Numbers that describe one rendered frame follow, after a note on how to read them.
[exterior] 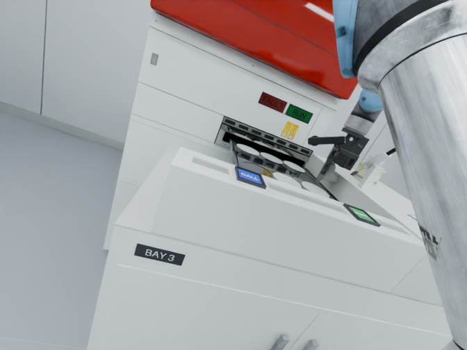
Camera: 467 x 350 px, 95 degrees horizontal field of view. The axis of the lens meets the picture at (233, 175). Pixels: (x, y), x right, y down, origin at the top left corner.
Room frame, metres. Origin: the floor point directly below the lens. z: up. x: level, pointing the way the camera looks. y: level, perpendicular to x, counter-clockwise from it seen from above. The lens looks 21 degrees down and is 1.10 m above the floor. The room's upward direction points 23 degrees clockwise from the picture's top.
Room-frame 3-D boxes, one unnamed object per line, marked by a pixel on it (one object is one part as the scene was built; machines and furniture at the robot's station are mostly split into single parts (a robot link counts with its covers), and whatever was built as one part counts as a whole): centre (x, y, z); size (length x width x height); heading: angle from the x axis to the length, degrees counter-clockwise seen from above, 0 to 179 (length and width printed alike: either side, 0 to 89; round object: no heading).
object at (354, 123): (0.76, -0.31, 1.14); 0.08 x 0.08 x 0.05
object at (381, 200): (0.77, -0.54, 0.89); 0.62 x 0.35 x 0.14; 13
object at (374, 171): (0.72, -0.41, 1.03); 0.06 x 0.04 x 0.13; 13
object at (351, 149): (0.75, -0.31, 1.06); 0.09 x 0.08 x 0.12; 73
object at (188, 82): (0.95, 0.10, 1.02); 0.81 x 0.03 x 0.40; 103
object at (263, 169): (0.78, -0.14, 0.90); 0.34 x 0.34 x 0.01; 13
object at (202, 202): (0.41, -0.16, 0.89); 0.55 x 0.09 x 0.14; 103
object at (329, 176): (0.74, -0.30, 0.95); 0.06 x 0.03 x 0.09; 73
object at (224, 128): (0.98, -0.08, 0.89); 0.44 x 0.02 x 0.10; 103
